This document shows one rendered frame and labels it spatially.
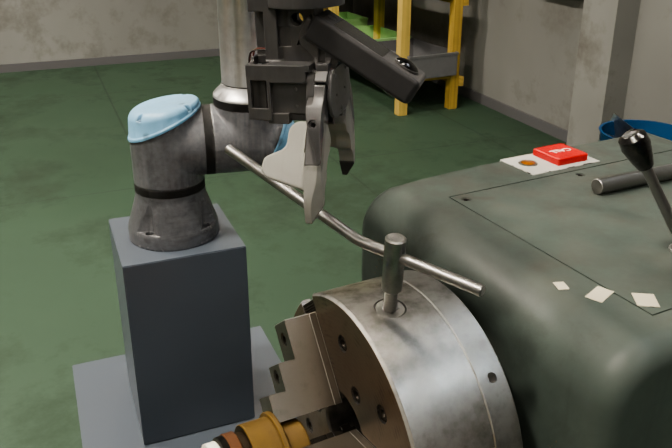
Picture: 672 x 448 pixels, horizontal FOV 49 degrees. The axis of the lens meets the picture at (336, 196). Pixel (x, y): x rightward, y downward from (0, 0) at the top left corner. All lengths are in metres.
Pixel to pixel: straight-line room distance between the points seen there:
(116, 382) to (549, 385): 0.98
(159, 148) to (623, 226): 0.69
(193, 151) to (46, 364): 1.96
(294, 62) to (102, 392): 0.99
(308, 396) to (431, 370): 0.16
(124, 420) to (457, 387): 0.83
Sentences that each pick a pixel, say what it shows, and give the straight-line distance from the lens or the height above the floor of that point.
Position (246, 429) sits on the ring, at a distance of 0.82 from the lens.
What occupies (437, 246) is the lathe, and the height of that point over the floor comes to 1.24.
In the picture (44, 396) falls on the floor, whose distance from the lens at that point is 2.89.
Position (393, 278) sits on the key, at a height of 1.28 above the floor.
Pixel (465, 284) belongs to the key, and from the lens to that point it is 0.72.
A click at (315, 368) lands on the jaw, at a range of 0.85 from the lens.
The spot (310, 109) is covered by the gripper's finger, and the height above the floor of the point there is 1.46.
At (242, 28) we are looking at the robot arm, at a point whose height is 1.45.
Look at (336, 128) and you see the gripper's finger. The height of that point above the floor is 1.42.
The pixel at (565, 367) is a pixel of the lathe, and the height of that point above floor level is 1.21.
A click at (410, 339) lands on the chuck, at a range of 0.76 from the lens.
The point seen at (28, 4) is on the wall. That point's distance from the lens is 7.98.
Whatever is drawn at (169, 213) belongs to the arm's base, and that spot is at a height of 1.16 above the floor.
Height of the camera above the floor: 1.64
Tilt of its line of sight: 22 degrees down
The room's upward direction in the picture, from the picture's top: straight up
